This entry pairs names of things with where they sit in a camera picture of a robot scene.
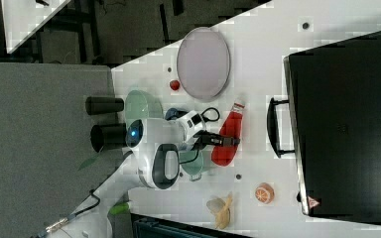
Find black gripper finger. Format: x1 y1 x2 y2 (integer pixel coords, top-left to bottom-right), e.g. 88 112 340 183
204 132 222 139
219 138 240 146

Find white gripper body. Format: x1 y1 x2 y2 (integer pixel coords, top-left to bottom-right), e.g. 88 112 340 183
177 111 211 151

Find red felt ketchup bottle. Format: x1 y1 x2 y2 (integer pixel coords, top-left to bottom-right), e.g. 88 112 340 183
211 99 245 167

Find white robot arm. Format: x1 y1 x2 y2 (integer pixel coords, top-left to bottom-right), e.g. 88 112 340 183
34 111 240 238

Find grey round plate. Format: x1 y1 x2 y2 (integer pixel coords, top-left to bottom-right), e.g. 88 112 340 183
177 27 231 101

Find blue round cup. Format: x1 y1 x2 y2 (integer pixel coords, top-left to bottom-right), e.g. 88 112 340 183
165 108 188 121

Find green mug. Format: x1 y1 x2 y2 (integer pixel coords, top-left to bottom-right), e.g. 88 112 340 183
179 151 204 181

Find red felt strawberry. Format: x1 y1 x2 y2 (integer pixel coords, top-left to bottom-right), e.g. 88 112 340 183
170 79 181 91

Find green bowl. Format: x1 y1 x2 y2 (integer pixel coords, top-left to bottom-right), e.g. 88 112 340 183
124 90 164 124

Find felt orange slice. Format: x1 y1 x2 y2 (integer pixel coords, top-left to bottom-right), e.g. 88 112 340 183
255 182 275 204

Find felt peeled banana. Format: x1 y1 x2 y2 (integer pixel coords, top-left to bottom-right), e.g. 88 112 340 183
206 193 233 229

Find black cylinder cup lower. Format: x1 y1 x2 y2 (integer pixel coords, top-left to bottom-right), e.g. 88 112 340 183
90 123 127 153

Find black cylinder cup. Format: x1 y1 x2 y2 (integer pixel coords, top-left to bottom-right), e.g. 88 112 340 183
85 96 124 115
90 123 127 153

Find black cylinder cup upper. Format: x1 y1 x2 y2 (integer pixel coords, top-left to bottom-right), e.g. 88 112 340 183
85 96 124 115

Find green plant leaves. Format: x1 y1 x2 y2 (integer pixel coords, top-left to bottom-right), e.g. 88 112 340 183
74 156 139 216

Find dark crate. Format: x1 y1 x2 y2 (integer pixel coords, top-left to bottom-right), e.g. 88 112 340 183
131 213 249 238

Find black toaster oven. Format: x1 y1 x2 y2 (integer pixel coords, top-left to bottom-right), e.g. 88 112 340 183
283 31 381 225

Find grey fabric partition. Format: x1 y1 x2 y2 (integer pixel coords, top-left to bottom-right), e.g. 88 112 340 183
0 63 122 238

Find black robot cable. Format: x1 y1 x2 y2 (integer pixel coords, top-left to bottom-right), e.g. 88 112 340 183
29 189 101 238

